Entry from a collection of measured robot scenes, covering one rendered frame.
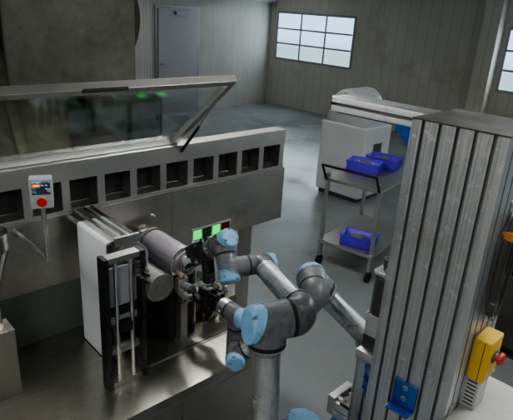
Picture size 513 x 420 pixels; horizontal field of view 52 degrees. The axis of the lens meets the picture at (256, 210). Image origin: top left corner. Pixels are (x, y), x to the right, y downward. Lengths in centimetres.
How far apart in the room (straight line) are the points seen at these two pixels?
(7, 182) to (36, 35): 244
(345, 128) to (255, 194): 397
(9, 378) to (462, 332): 153
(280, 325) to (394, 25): 1021
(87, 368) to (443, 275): 142
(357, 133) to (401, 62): 491
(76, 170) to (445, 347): 149
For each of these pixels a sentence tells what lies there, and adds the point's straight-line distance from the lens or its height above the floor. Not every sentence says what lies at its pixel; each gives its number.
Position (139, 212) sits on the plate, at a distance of 242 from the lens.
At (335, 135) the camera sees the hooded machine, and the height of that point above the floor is 80.
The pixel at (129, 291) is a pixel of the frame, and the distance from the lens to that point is 197.
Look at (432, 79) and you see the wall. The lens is 1104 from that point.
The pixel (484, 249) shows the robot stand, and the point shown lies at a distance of 140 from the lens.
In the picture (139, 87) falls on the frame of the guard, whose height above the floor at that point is 199.
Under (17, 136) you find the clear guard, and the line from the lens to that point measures 194.
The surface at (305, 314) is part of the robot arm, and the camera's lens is 157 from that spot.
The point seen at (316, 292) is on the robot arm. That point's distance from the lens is 195.
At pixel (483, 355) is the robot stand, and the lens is 160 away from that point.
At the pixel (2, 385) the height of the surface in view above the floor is 96.
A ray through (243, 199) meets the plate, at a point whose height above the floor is 131.
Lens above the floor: 227
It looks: 21 degrees down
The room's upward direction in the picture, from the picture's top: 4 degrees clockwise
